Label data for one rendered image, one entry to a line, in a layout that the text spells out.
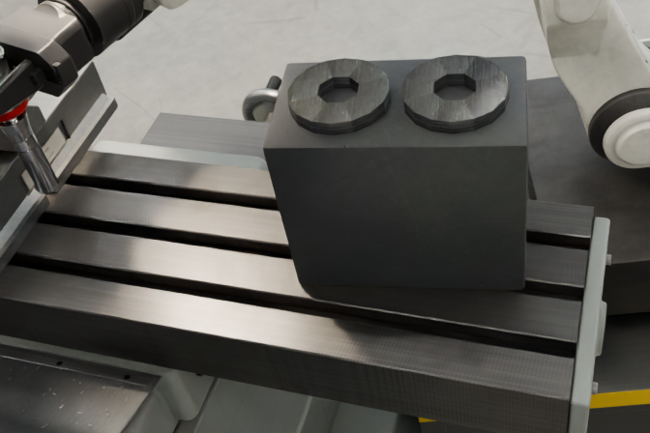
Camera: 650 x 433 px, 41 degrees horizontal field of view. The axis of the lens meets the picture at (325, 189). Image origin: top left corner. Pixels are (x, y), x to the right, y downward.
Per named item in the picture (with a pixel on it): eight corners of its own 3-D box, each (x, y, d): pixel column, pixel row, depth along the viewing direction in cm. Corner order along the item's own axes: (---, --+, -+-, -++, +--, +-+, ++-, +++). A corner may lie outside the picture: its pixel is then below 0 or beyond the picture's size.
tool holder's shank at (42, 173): (18, 115, 85) (60, 193, 92) (24, 96, 87) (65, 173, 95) (-13, 121, 85) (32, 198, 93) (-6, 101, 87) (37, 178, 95)
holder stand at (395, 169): (316, 198, 94) (283, 49, 80) (523, 199, 89) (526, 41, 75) (298, 286, 85) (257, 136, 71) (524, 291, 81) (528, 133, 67)
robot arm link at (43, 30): (-45, 15, 85) (39, -46, 92) (-5, 91, 92) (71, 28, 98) (43, 41, 79) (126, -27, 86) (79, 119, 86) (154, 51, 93)
